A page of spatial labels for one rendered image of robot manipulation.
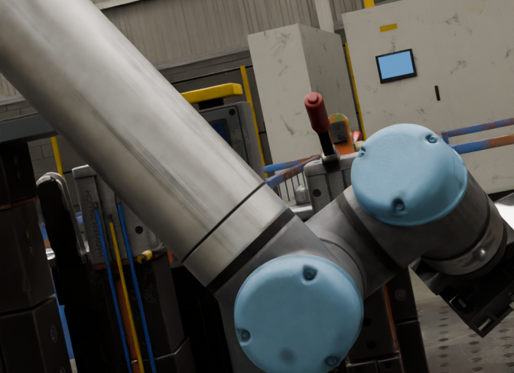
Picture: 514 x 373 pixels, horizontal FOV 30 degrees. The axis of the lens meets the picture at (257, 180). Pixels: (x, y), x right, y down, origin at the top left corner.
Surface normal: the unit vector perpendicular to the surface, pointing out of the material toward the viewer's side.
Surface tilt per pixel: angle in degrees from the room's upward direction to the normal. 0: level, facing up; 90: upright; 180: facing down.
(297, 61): 90
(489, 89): 90
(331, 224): 54
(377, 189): 59
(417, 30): 90
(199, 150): 69
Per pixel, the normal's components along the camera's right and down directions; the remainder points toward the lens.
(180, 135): 0.37, -0.40
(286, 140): -0.25, 0.11
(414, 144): -0.48, -0.37
